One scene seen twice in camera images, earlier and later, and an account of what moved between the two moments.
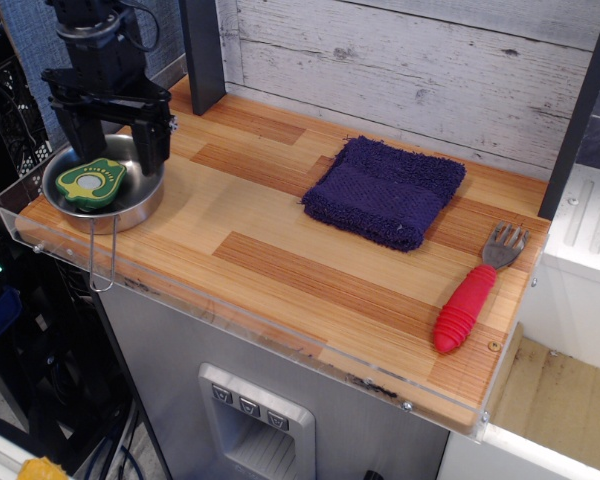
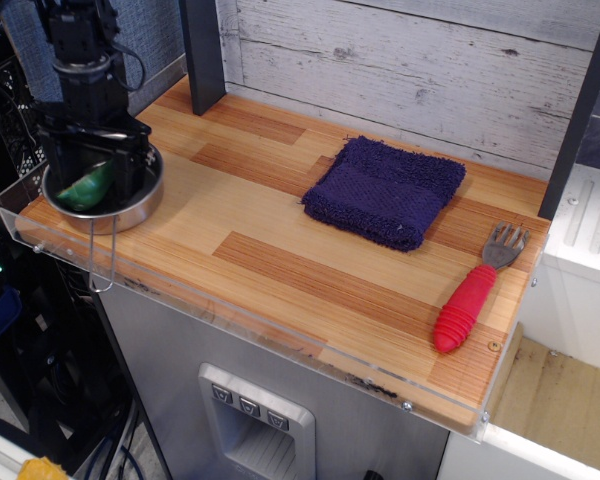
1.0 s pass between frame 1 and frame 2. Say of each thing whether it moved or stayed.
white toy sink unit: stayed
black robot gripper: moved
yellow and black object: stayed
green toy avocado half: stayed
